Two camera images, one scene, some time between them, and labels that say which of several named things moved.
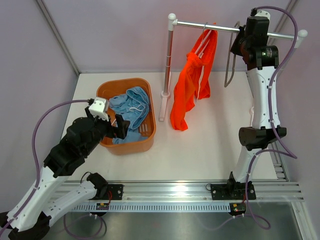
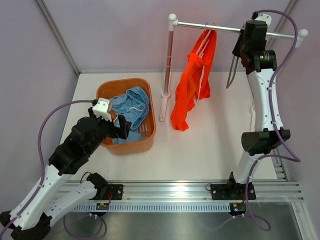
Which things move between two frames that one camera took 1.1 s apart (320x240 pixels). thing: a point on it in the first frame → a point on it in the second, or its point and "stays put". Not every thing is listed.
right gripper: [235, 48] stays put
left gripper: [120, 132] stays put
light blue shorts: [133, 106] stays put
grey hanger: [226, 84] → [227, 84]
